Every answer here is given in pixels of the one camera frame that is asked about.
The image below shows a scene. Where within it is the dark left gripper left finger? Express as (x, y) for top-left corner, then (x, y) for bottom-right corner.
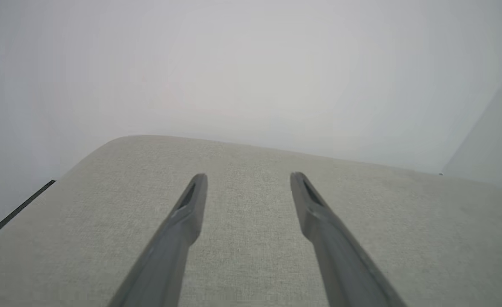
(107, 173), (209, 307)

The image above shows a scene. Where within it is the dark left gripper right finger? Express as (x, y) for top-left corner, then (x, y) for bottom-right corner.
(290, 171), (407, 307)

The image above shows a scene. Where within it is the thin black strip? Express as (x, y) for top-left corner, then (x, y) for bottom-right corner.
(0, 180), (56, 250)

